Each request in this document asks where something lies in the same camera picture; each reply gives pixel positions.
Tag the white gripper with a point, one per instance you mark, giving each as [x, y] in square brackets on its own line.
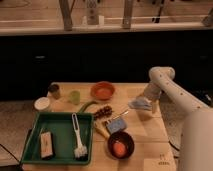
[151, 94]

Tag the blue towel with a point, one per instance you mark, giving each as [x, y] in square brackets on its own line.
[140, 103]

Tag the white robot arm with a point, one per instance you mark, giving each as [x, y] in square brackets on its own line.
[196, 149]

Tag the orange bowl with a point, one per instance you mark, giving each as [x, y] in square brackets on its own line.
[102, 90]

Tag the orange food in pan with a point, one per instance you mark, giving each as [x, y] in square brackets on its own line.
[119, 149]

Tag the green vegetable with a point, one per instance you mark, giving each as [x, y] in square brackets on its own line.
[86, 105]

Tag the green cup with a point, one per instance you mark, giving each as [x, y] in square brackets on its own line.
[74, 97]

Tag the white dish brush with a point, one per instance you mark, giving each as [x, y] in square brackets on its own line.
[80, 150]

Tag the green plastic tray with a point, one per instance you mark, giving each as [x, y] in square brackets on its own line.
[60, 125]

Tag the white round bowl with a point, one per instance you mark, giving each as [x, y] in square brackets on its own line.
[42, 104]

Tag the sponge block in tray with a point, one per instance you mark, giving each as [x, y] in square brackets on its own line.
[46, 145]

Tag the dark pan with handle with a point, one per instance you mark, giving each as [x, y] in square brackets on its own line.
[119, 136]

